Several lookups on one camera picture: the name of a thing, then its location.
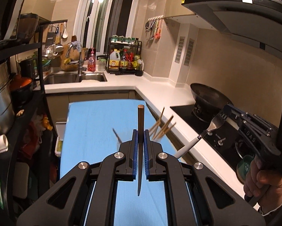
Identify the black glass cooktop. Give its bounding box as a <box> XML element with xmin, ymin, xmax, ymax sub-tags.
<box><xmin>170</xmin><ymin>105</ymin><xmax>273</xmax><ymax>170</ymax></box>

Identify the window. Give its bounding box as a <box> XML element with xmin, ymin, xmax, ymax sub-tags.
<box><xmin>77</xmin><ymin>0</ymin><xmax>141</xmax><ymax>52</ymax></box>

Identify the steel stockpot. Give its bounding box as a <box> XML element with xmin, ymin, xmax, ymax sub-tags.
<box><xmin>0</xmin><ymin>61</ymin><xmax>16</xmax><ymax>135</ymax></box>

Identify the black spice rack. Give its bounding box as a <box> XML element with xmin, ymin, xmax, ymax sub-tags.
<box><xmin>107</xmin><ymin>36</ymin><xmax>143</xmax><ymax>75</ymax></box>

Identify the steel sink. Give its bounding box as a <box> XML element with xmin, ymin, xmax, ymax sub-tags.
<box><xmin>44</xmin><ymin>72</ymin><xmax>108</xmax><ymax>84</ymax></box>

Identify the blue table mat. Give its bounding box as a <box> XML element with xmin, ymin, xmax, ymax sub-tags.
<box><xmin>59</xmin><ymin>100</ymin><xmax>187</xmax><ymax>226</ymax></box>

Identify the white-handled metal fork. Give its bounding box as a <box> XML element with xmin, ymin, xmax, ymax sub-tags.
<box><xmin>174</xmin><ymin>112</ymin><xmax>230</xmax><ymax>159</ymax></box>

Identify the chrome faucet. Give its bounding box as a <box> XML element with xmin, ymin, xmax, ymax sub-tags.
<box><xmin>66</xmin><ymin>43</ymin><xmax>88</xmax><ymax>76</ymax></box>

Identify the wall vent grille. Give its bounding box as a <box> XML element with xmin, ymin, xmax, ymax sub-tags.
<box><xmin>183</xmin><ymin>38</ymin><xmax>195</xmax><ymax>66</ymax></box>
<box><xmin>174</xmin><ymin>36</ymin><xmax>186</xmax><ymax>63</ymax></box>

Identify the yellow-label oil bottle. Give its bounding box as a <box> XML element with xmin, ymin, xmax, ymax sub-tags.
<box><xmin>109</xmin><ymin>49</ymin><xmax>121</xmax><ymax>71</ymax></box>

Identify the wooden cutting board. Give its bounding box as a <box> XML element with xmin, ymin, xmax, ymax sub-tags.
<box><xmin>60</xmin><ymin>43</ymin><xmax>81</xmax><ymax>71</ymax></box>

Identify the white trash bin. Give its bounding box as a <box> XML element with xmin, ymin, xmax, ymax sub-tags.
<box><xmin>55</xmin><ymin>122</ymin><xmax>66</xmax><ymax>156</ymax></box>

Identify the black kettle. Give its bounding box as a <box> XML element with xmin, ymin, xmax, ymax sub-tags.
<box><xmin>20</xmin><ymin>58</ymin><xmax>37</xmax><ymax>79</ymax></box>

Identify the red bowl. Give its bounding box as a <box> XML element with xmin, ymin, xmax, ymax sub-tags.
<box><xmin>10</xmin><ymin>76</ymin><xmax>33</xmax><ymax>93</ymax></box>

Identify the beige base cabinet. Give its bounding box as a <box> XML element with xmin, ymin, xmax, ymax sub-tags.
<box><xmin>45</xmin><ymin>90</ymin><xmax>153</xmax><ymax>124</ymax></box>

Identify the row of spice jars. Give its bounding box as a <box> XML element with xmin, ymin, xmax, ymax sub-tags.
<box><xmin>111</xmin><ymin>35</ymin><xmax>139</xmax><ymax>43</ymax></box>

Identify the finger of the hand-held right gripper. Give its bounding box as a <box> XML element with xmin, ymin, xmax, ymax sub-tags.
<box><xmin>222</xmin><ymin>103</ymin><xmax>250</xmax><ymax>133</ymax></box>

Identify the person's right hand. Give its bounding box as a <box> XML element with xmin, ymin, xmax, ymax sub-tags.
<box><xmin>243</xmin><ymin>157</ymin><xmax>282</xmax><ymax>209</ymax></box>

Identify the red dish soap bottle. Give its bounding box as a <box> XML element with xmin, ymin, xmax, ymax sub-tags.
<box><xmin>87</xmin><ymin>48</ymin><xmax>96</xmax><ymax>72</ymax></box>

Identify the white plastic container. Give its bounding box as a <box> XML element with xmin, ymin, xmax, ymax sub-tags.
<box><xmin>12</xmin><ymin>162</ymin><xmax>30</xmax><ymax>199</ymax></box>

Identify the brown basket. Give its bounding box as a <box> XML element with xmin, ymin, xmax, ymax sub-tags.
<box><xmin>17</xmin><ymin>14</ymin><xmax>39</xmax><ymax>40</ymax></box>

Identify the clear plastic utensil holder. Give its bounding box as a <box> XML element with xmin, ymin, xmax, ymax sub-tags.
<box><xmin>116</xmin><ymin>135</ymin><xmax>166</xmax><ymax>154</ymax></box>

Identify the dark soy sauce bottle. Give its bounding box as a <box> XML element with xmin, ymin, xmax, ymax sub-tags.
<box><xmin>119</xmin><ymin>49</ymin><xmax>129</xmax><ymax>71</ymax></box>

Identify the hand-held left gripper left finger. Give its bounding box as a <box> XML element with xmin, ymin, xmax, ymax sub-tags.
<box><xmin>17</xmin><ymin>129</ymin><xmax>139</xmax><ymax>226</ymax></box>

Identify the white hanging ladle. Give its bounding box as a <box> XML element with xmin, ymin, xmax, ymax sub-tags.
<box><xmin>61</xmin><ymin>22</ymin><xmax>69</xmax><ymax>39</ymax></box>

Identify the metal grater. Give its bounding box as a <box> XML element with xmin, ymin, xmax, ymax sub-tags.
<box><xmin>46</xmin><ymin>26</ymin><xmax>56</xmax><ymax>45</ymax></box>

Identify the black shelf rack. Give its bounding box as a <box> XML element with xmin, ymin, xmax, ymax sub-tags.
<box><xmin>0</xmin><ymin>19</ymin><xmax>68</xmax><ymax>218</ymax></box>

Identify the range hood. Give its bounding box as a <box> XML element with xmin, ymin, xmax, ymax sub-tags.
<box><xmin>181</xmin><ymin>0</ymin><xmax>282</xmax><ymax>59</ymax></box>

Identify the red plastic bag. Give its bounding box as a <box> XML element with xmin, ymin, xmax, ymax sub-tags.
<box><xmin>25</xmin><ymin>115</ymin><xmax>53</xmax><ymax>156</ymax></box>

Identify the person's right forearm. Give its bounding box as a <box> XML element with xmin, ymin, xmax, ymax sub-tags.
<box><xmin>259</xmin><ymin>202</ymin><xmax>282</xmax><ymax>218</ymax></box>

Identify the black wok with wooden handle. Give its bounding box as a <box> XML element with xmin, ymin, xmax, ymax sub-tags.
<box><xmin>190</xmin><ymin>83</ymin><xmax>234</xmax><ymax>123</ymax></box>

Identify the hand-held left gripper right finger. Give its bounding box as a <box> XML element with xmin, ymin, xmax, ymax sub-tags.
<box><xmin>144</xmin><ymin>129</ymin><xmax>266</xmax><ymax>226</ymax></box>

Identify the steel strainer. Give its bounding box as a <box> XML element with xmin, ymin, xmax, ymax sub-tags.
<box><xmin>46</xmin><ymin>44</ymin><xmax>64</xmax><ymax>57</ymax></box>

